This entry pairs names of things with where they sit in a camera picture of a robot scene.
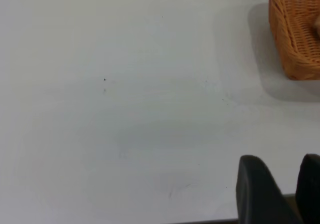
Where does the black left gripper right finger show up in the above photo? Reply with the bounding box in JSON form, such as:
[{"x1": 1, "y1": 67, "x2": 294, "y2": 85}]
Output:
[{"x1": 294, "y1": 153, "x2": 320, "y2": 224}]

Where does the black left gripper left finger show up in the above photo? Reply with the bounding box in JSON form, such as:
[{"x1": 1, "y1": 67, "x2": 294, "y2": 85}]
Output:
[{"x1": 235, "y1": 154, "x2": 305, "y2": 224}]

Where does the orange woven wicker basket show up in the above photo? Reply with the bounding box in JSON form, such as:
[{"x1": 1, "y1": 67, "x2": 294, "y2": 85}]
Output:
[{"x1": 267, "y1": 0, "x2": 320, "y2": 81}]

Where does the striped orange bread roll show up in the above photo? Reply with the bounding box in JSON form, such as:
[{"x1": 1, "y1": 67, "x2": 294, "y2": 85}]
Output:
[{"x1": 311, "y1": 17, "x2": 320, "y2": 36}]

